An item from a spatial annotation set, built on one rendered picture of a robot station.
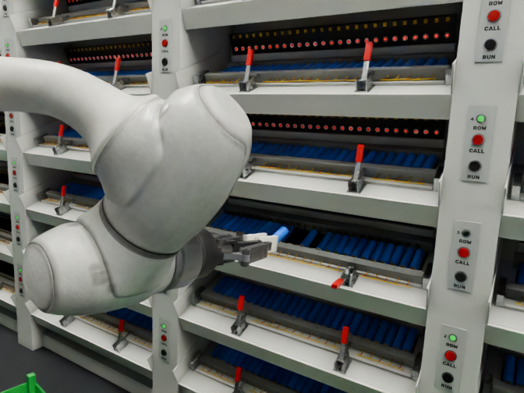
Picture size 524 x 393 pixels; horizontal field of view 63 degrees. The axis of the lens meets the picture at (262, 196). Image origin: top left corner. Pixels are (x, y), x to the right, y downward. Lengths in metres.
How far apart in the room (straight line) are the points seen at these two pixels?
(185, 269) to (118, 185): 0.18
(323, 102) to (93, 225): 0.54
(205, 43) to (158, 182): 0.78
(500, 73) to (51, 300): 0.70
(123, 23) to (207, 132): 0.88
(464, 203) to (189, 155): 0.53
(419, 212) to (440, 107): 0.19
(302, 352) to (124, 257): 0.64
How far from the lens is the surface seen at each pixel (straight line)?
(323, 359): 1.00
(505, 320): 0.86
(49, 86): 0.47
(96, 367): 1.61
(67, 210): 1.51
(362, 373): 0.98
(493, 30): 0.80
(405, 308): 0.87
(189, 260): 0.56
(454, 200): 0.80
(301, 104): 0.89
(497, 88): 0.79
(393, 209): 0.83
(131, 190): 0.41
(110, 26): 1.28
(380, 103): 0.83
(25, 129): 1.63
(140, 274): 0.47
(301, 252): 0.96
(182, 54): 1.08
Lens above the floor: 0.85
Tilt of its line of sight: 10 degrees down
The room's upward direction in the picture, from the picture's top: 2 degrees clockwise
